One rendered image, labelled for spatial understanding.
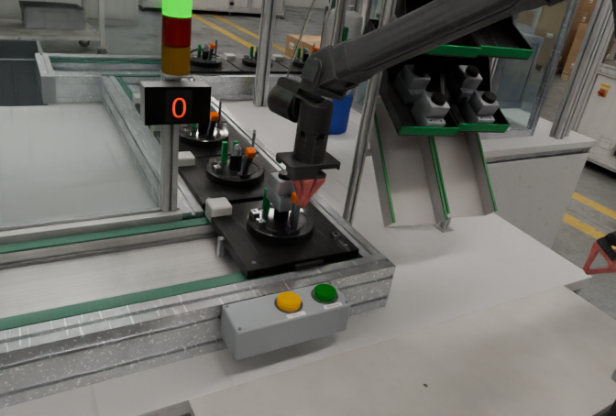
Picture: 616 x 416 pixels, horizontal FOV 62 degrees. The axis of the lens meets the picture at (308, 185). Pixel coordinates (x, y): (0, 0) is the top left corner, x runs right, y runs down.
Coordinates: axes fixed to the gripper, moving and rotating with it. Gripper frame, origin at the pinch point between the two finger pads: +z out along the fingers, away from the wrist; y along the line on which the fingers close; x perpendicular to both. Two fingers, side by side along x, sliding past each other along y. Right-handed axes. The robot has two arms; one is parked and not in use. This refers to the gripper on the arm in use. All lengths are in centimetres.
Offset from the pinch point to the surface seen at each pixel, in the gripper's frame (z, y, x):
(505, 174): 32, -131, -55
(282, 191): 0.5, 1.1, -5.8
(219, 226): 9.9, 11.4, -11.2
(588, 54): -18, -164, -60
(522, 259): 20, -63, 7
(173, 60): -21.7, 19.9, -17.1
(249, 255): 9.9, 9.4, -0.1
